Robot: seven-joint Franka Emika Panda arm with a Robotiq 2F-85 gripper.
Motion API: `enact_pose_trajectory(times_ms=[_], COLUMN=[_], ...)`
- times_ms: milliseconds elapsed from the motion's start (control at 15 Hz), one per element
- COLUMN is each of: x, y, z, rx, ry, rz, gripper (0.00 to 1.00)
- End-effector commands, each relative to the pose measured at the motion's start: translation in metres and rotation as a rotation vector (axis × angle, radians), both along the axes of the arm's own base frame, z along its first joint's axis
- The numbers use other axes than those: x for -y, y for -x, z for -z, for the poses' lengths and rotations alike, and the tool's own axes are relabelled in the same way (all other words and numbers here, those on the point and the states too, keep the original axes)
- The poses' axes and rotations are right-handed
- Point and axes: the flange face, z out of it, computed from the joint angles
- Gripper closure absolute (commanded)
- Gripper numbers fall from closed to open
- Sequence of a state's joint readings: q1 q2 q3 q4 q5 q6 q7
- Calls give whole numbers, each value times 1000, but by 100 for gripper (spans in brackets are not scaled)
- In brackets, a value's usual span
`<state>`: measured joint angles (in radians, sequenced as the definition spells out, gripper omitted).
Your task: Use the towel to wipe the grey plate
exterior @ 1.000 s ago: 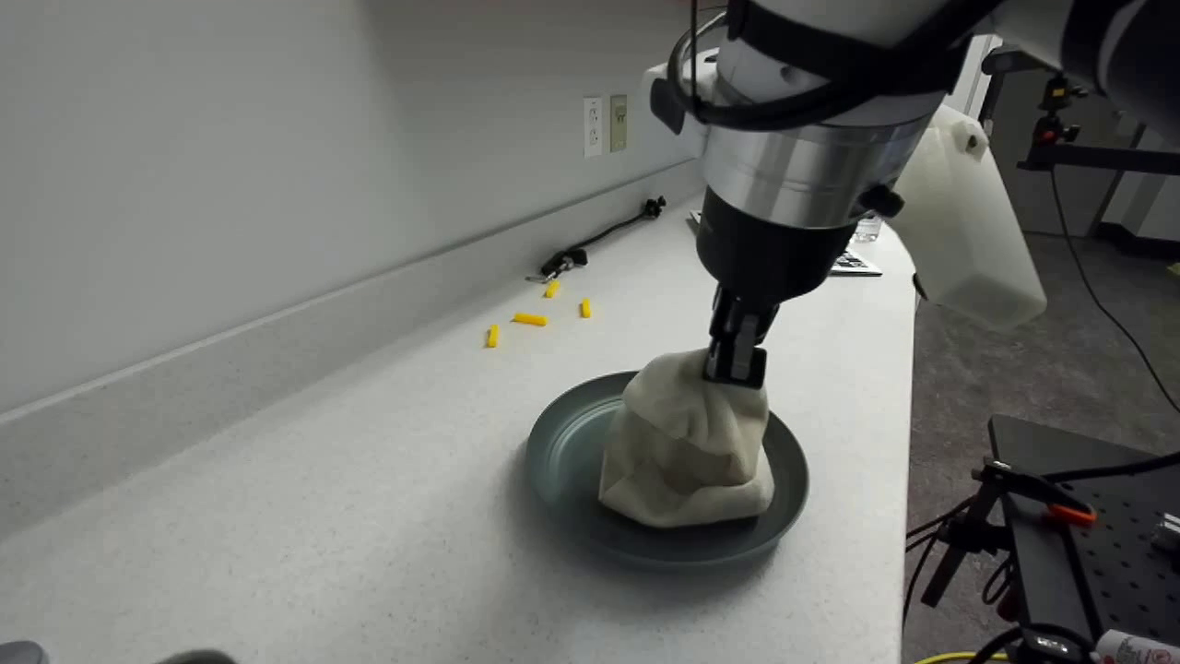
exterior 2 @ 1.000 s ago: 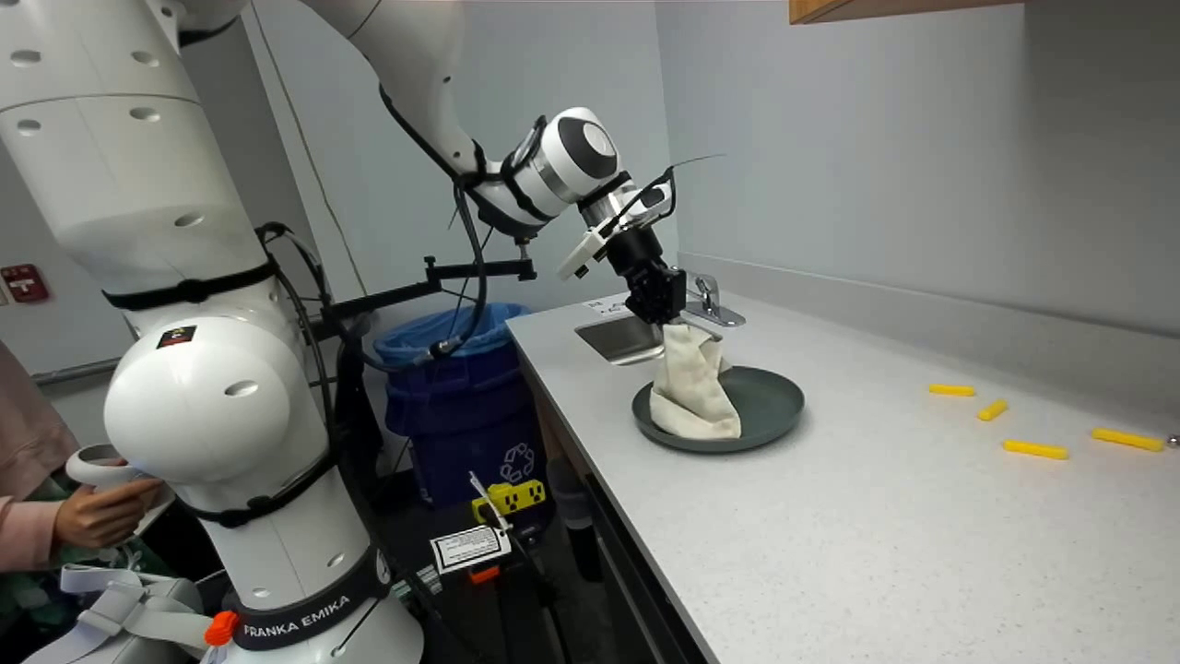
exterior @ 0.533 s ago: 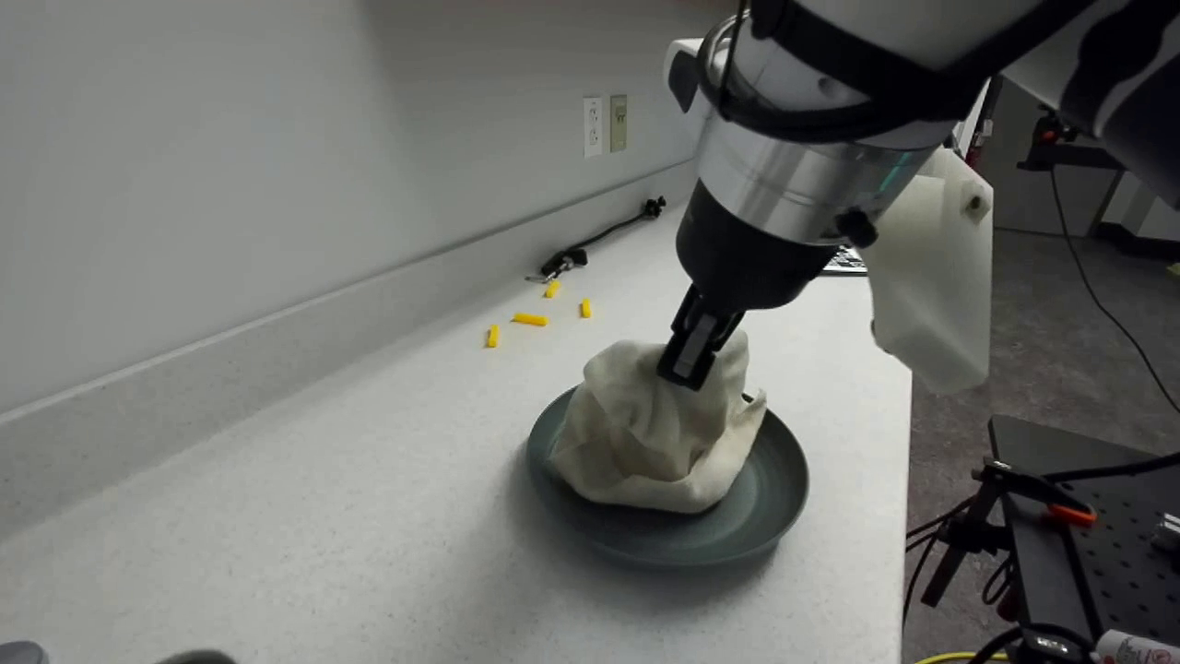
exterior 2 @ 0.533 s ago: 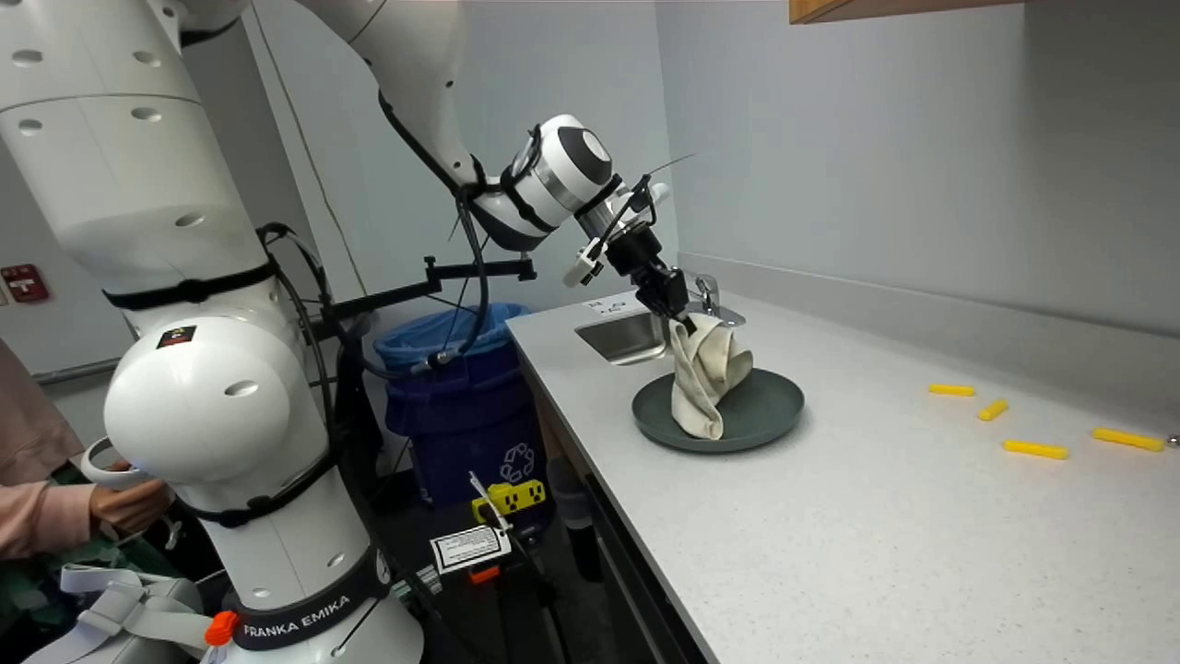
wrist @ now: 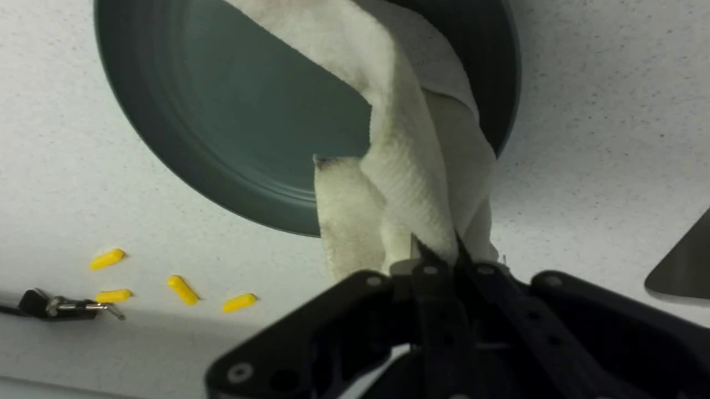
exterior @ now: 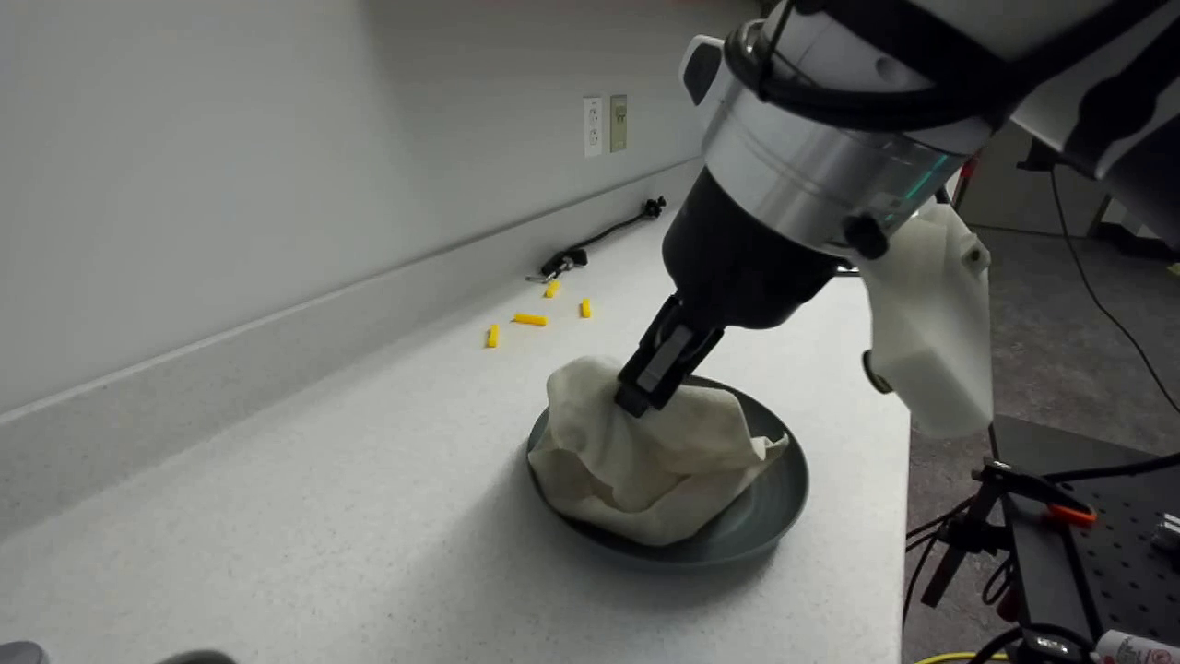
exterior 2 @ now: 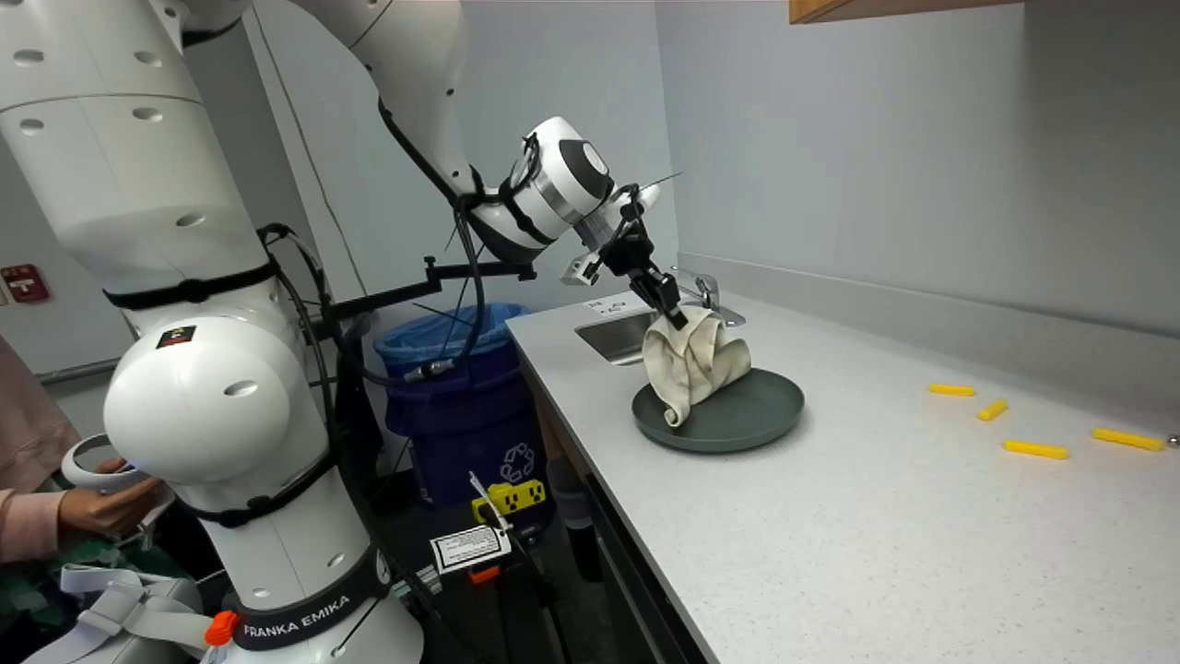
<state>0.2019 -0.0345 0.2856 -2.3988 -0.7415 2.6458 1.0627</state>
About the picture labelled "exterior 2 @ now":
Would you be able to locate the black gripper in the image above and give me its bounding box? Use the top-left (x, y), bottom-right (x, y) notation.
top-left (597, 180), bottom-right (695, 337)

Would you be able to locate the beige cloth towel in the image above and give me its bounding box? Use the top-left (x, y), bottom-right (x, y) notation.
top-left (639, 304), bottom-right (756, 434)

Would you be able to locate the white ring controller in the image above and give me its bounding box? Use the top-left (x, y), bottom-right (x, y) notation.
top-left (57, 427), bottom-right (154, 498)

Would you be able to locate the pink sleeved person forearm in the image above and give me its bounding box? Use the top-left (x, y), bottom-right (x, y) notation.
top-left (0, 489), bottom-right (68, 570)

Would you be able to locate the grey round plate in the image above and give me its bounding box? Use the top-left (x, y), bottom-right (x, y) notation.
top-left (631, 364), bottom-right (806, 457)

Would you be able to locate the person hand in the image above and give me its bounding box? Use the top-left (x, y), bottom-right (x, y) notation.
top-left (52, 476), bottom-right (173, 538)

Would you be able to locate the chrome faucet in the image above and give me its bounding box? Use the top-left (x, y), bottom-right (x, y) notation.
top-left (677, 268), bottom-right (747, 332)

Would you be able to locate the small steel sink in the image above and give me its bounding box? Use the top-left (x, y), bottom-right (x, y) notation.
top-left (572, 307), bottom-right (655, 371)

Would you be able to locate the blue trash bin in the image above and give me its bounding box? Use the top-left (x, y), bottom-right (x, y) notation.
top-left (371, 299), bottom-right (545, 511)

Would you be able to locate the yellow black label tag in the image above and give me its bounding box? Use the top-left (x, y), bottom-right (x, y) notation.
top-left (470, 470), bottom-right (554, 534)

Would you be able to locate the white labelled box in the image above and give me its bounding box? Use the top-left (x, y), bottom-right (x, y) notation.
top-left (429, 525), bottom-right (518, 575)

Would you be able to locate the yellow plastic piece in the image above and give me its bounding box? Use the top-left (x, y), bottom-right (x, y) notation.
top-left (1089, 420), bottom-right (1169, 457)
top-left (997, 434), bottom-right (1072, 466)

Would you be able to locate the orange round button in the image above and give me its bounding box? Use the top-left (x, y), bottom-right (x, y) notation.
top-left (200, 609), bottom-right (241, 655)

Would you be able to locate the person torso brown top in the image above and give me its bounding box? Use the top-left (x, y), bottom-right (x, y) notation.
top-left (0, 332), bottom-right (80, 493)

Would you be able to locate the green cloth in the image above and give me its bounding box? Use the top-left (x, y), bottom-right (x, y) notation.
top-left (0, 538), bottom-right (141, 648)

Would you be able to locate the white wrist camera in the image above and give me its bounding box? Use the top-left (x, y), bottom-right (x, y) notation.
top-left (563, 244), bottom-right (612, 291)

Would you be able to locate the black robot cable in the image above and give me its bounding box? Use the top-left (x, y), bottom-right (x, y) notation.
top-left (371, 105), bottom-right (494, 373)

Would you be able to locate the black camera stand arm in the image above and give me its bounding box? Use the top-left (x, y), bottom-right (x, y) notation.
top-left (315, 250), bottom-right (537, 345)

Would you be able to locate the wooden frame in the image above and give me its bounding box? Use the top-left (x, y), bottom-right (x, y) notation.
top-left (787, 0), bottom-right (1025, 30)

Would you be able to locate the grey strap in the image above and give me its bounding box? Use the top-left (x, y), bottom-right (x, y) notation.
top-left (22, 560), bottom-right (213, 664)

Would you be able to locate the red wall sign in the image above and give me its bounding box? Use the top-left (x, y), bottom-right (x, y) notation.
top-left (0, 261), bottom-right (57, 309)

